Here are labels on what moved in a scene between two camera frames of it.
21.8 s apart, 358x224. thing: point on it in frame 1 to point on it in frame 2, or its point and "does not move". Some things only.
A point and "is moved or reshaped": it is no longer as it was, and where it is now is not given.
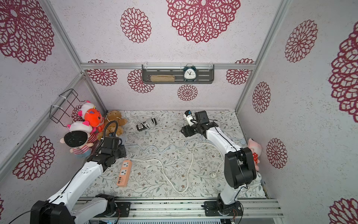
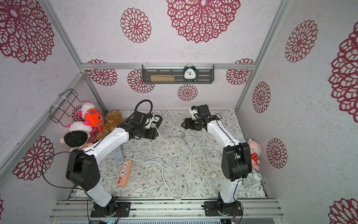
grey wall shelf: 205,73 does not move
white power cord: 164,167 to 166,185
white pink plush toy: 87,105 does not move
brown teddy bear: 113,115 does not move
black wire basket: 62,111 does not move
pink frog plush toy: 256,148 does not move
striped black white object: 149,123 is moved or reshaped
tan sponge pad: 162,78 does not move
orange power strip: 124,173 does not move
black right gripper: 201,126 to 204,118
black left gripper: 122,148 to 153,135
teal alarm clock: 189,73 does not move
